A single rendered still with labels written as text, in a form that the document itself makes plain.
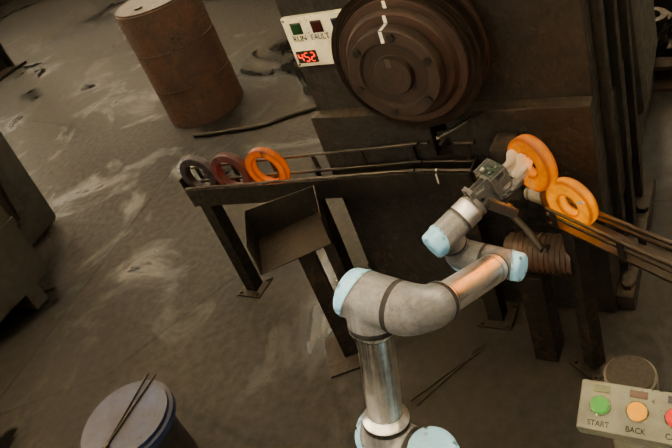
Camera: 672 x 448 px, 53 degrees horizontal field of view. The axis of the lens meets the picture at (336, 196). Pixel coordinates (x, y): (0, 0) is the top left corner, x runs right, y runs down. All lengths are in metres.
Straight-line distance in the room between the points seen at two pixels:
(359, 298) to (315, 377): 1.30
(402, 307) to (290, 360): 1.47
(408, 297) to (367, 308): 0.09
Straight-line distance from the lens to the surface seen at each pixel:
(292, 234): 2.38
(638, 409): 1.64
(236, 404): 2.79
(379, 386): 1.60
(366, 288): 1.44
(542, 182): 1.80
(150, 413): 2.33
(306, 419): 2.61
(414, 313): 1.40
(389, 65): 1.94
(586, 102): 2.09
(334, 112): 2.42
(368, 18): 1.96
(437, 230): 1.69
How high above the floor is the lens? 1.96
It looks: 33 degrees down
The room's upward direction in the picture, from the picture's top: 22 degrees counter-clockwise
